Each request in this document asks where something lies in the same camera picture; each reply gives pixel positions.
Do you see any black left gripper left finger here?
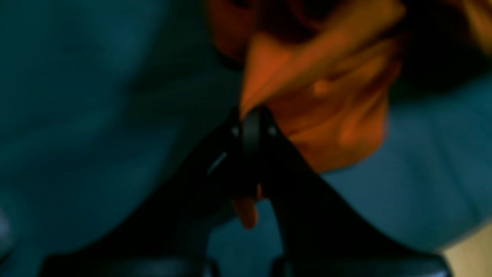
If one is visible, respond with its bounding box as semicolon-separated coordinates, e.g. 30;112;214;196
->
39;109;261;277

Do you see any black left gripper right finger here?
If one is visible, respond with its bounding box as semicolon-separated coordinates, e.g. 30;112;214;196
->
246;107;453;277

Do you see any orange t-shirt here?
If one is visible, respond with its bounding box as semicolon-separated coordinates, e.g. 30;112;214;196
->
207;0;491;225

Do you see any teal tablecloth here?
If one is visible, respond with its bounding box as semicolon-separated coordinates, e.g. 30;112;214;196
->
1;0;491;277

